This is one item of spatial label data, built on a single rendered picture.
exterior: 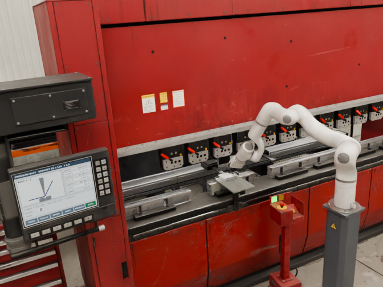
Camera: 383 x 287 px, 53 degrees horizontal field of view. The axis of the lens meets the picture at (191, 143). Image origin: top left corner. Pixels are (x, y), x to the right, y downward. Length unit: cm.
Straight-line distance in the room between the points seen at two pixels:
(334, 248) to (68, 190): 167
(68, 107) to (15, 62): 463
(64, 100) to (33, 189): 42
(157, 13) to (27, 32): 414
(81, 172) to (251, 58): 149
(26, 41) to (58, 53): 432
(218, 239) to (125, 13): 172
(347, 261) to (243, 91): 131
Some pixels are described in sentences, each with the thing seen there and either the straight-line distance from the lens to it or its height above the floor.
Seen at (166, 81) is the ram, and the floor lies 178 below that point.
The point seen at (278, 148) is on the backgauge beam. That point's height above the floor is 98.
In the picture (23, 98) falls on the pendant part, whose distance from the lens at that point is 178.
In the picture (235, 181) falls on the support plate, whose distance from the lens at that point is 284.
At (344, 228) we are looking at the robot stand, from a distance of 256.
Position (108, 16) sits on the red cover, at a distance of 235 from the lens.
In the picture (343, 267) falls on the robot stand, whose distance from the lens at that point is 272.
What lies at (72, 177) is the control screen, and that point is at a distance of 189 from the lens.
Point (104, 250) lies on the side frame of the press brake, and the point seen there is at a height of 84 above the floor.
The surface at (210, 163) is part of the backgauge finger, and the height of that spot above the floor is 103.
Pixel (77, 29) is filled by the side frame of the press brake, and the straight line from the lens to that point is 212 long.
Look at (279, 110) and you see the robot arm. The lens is 241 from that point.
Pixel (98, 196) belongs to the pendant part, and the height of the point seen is 137.
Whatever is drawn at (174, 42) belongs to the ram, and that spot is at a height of 202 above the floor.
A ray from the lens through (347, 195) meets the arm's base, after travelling 250.
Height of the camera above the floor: 221
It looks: 19 degrees down
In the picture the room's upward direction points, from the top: 4 degrees counter-clockwise
